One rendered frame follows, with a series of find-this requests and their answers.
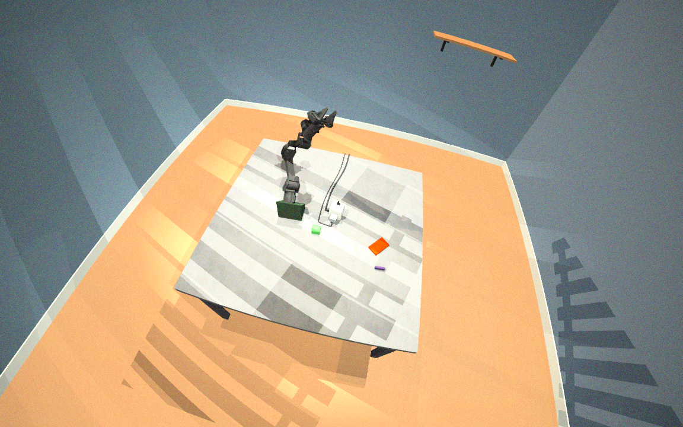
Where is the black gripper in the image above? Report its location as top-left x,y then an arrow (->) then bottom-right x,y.
308,107 -> 337,134

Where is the orange rectangular block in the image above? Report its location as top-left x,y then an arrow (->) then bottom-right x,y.
369,238 -> 389,255

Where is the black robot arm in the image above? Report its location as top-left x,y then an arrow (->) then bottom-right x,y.
281,119 -> 315,203

